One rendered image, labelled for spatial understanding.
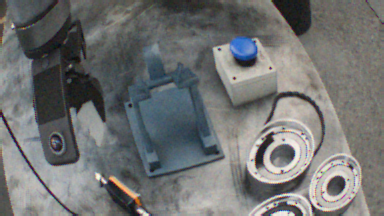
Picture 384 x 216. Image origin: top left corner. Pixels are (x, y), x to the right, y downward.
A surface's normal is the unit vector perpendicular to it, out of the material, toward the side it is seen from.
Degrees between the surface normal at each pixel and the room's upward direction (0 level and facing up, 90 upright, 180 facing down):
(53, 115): 33
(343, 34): 0
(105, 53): 0
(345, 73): 0
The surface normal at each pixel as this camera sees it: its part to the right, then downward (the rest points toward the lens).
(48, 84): 0.01, -0.11
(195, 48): -0.11, -0.62
